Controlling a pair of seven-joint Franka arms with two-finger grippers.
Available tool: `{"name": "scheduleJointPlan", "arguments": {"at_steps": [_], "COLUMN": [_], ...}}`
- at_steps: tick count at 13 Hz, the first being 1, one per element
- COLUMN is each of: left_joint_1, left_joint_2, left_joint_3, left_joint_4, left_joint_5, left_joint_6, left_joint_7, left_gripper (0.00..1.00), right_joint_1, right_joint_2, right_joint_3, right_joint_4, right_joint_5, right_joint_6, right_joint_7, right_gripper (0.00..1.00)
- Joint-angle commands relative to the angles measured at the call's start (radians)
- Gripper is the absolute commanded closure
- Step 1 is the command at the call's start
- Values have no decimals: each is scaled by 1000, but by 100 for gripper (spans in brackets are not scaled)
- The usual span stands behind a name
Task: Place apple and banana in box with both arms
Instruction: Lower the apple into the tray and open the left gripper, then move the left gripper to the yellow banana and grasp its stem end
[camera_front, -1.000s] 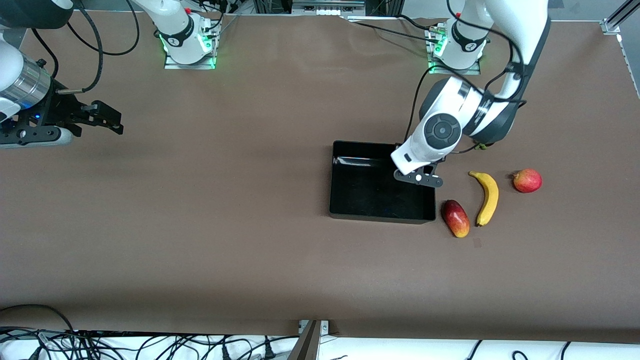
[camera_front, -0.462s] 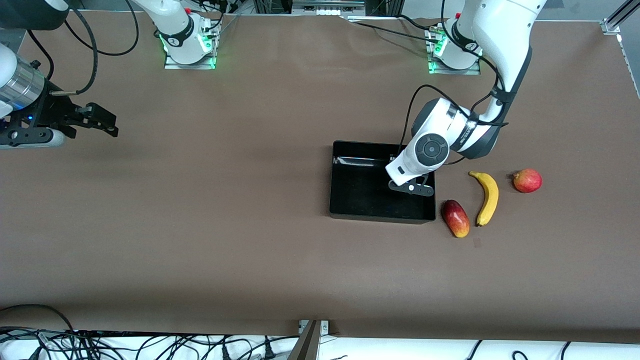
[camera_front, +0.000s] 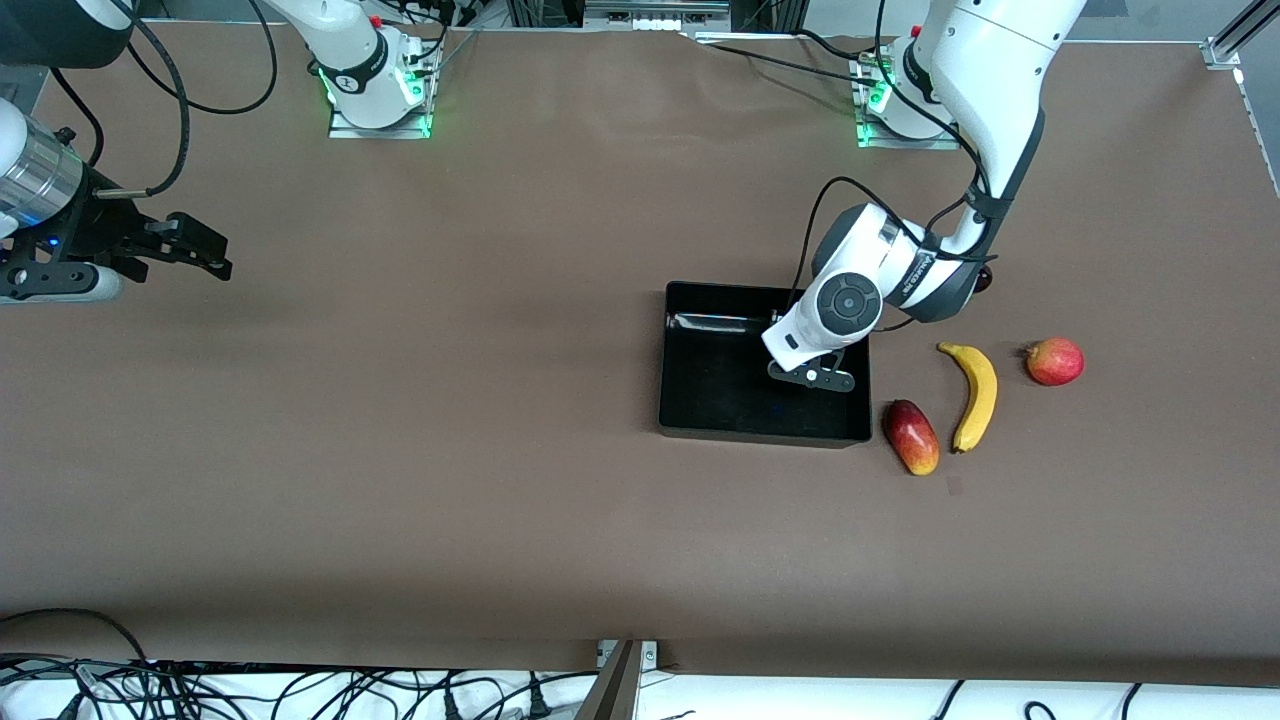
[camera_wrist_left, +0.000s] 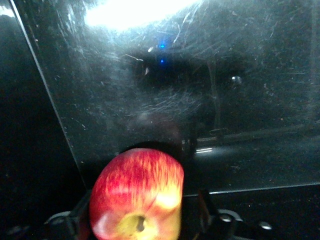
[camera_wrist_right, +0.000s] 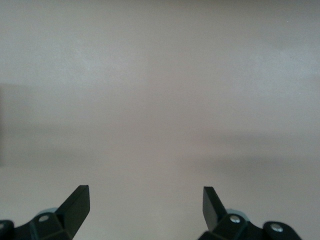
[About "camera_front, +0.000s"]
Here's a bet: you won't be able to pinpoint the black plastic box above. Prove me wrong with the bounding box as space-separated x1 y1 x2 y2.
657 280 874 449

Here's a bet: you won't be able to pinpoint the yellow banana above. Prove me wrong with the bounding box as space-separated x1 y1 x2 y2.
936 341 999 454

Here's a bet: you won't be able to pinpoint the red yellow mango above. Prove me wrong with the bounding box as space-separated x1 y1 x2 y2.
882 399 941 477

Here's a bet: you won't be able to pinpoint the grey metal bar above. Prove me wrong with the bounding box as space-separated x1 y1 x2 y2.
573 640 646 720

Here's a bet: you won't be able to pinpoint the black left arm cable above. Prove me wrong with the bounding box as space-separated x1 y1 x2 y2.
795 0 1001 331

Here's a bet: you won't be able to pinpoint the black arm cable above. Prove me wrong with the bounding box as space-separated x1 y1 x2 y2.
795 0 1001 331
50 0 279 196

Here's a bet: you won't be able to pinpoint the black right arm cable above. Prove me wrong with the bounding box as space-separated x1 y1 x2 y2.
50 0 279 196

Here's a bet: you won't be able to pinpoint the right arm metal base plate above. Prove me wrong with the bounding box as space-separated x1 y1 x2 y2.
328 95 434 140

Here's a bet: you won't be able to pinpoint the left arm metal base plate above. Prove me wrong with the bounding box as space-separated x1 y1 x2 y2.
855 50 963 151

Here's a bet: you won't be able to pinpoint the black cable on table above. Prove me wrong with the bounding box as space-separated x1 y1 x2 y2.
690 28 886 83

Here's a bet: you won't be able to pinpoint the silver metal bracket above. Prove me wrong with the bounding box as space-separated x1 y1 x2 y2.
597 640 661 669

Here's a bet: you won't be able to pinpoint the aluminium frame with connectors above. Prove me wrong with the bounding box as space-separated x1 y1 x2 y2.
583 0 733 34

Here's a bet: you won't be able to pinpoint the arched black floor cable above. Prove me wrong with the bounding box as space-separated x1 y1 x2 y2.
0 608 151 666

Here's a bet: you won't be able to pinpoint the tangled black floor cables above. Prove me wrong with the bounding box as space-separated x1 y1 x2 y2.
0 655 601 720

